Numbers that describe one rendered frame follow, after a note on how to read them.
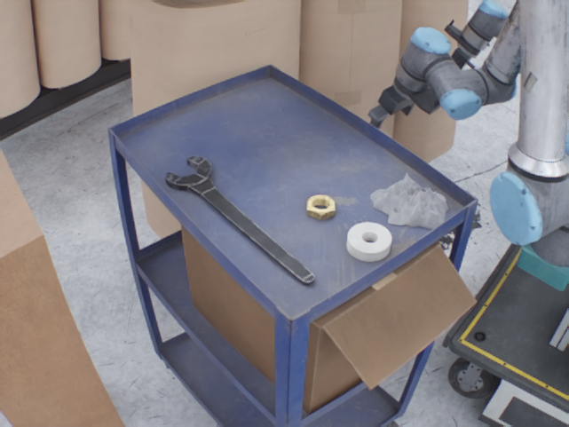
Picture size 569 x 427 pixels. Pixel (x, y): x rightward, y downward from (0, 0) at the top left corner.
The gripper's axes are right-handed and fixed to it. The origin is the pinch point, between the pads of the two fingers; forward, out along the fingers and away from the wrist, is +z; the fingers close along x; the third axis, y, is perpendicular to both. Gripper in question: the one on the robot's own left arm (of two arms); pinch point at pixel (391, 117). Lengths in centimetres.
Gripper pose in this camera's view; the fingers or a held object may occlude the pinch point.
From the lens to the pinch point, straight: 157.1
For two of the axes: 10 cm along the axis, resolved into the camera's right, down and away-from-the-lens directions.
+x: -7.6, 4.9, -4.3
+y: -6.2, -7.4, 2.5
